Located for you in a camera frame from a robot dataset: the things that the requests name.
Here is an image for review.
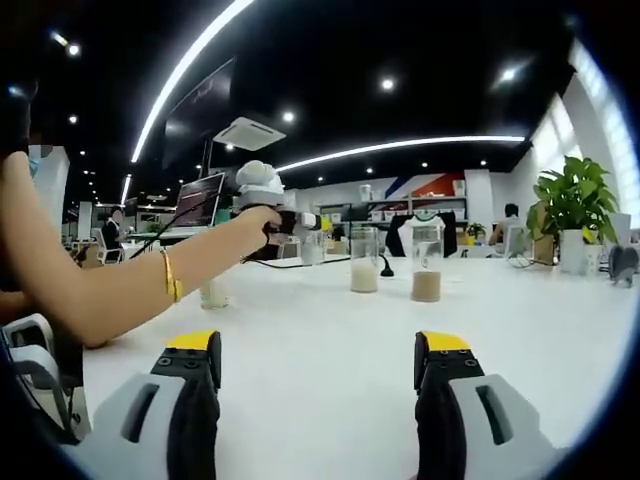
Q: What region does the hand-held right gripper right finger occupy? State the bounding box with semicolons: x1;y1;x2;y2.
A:
413;330;557;480

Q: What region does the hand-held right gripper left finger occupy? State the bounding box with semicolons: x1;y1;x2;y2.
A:
91;329;223;480

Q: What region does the small glass seasoning bottle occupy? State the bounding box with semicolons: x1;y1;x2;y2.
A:
299;230;329;267
198;277;231;311

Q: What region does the tall seasoning bottle white powder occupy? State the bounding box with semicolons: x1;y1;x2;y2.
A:
349;226;379;295

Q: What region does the seasoning bottle brown powder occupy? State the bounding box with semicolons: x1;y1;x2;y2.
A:
410;224;447;304

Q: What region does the person's left hand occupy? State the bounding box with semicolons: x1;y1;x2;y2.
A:
238;204;284;262

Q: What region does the ceiling air conditioner vent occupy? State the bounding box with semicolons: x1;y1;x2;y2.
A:
211;116;288;153

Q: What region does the open laptop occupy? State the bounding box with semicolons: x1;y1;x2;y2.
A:
174;171;227;229

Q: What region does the shelf of white storage boxes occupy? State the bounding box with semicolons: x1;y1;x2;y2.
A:
319;181;469;227

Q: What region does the dark screen on stand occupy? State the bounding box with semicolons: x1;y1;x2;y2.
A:
162;56;237;172

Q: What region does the white laptop stand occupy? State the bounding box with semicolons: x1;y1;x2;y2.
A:
133;226;222;252

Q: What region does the black and white shirt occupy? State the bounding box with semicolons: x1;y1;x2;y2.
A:
386;211;459;259

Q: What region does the curved ceiling strip light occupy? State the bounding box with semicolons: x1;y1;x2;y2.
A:
274;134;527;174

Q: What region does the white office chair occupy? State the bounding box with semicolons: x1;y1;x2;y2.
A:
0;313;87;442

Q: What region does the long ceiling strip light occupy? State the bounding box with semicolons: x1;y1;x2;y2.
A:
130;0;257;164

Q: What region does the group of ceiling spotlights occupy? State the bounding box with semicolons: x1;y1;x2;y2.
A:
49;29;521;181

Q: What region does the brown paper bag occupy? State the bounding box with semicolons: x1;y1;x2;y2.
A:
531;231;557;267

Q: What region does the white mesh chair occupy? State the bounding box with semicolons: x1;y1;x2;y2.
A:
499;225;532;259

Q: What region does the grey desk figurine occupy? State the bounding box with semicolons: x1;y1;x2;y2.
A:
606;244;640;288

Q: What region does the green potted plant white pot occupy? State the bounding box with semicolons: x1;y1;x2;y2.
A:
526;155;622;274

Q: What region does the window with white blinds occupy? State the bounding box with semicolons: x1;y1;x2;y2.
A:
530;106;584;172
569;37;640;211

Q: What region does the black table cable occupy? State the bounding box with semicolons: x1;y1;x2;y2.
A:
239;253;398;280

